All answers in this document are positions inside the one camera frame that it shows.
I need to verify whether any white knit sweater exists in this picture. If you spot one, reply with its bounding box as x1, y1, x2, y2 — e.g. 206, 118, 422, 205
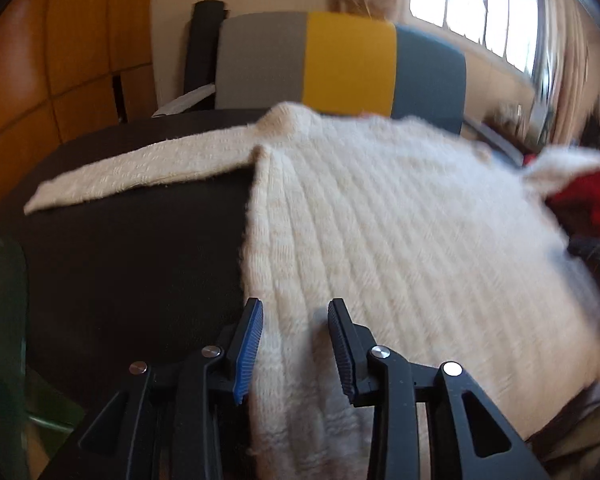
24, 101, 600, 471

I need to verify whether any window with bars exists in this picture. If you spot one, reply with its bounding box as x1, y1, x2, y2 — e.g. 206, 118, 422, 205
410, 0, 557, 79

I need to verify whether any grey yellow blue chair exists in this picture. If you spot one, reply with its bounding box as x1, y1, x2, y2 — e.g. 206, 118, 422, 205
215, 11, 524, 167

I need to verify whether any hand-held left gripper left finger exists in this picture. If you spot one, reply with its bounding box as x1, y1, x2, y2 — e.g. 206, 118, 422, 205
77, 297, 264, 480

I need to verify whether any black upright padded object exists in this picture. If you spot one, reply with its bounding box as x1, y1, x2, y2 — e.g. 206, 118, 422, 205
184, 1, 229, 112

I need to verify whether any red cloth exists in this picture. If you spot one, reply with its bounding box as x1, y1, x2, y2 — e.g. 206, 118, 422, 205
547, 170, 600, 239

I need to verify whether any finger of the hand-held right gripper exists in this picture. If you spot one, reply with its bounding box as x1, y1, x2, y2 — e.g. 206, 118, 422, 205
567, 237, 600, 267

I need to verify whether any wooden wardrobe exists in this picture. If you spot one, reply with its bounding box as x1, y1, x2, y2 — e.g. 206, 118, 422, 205
0, 0, 157, 222

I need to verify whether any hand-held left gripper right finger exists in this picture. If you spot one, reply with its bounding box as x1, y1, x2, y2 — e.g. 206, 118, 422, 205
327, 298, 551, 480

